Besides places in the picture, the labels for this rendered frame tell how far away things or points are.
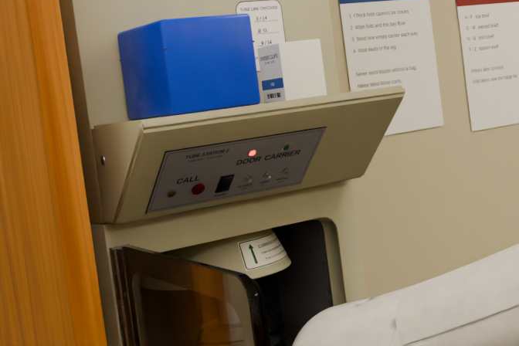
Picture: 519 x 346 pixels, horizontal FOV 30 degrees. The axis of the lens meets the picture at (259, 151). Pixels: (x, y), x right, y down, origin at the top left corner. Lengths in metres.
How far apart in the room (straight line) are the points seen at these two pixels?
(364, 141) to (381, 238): 0.68
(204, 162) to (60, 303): 0.19
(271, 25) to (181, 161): 0.24
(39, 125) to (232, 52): 0.20
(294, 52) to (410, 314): 0.38
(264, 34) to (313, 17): 0.07
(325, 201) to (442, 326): 0.45
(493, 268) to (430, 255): 1.13
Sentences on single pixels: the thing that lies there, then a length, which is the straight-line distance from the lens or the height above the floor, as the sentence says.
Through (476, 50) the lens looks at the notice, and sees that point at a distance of 1.92.
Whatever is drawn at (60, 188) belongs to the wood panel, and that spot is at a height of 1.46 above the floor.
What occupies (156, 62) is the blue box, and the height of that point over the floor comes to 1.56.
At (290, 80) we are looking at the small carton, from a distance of 1.01.
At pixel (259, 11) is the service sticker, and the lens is 1.09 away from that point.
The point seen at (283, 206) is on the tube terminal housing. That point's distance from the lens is 1.09.
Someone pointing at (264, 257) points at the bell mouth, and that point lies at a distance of 1.11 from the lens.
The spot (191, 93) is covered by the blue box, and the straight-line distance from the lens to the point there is 0.91.
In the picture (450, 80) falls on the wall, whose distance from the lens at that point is 1.87.
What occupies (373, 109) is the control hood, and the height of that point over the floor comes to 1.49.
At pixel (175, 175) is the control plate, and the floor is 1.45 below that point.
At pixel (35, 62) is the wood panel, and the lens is 0.87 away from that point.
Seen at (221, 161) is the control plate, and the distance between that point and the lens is 0.96.
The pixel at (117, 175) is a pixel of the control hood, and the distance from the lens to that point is 0.94.
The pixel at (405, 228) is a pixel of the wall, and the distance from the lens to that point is 1.78.
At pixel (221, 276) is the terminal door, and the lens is 0.74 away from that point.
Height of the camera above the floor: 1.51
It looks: 3 degrees down
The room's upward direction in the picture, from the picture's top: 7 degrees counter-clockwise
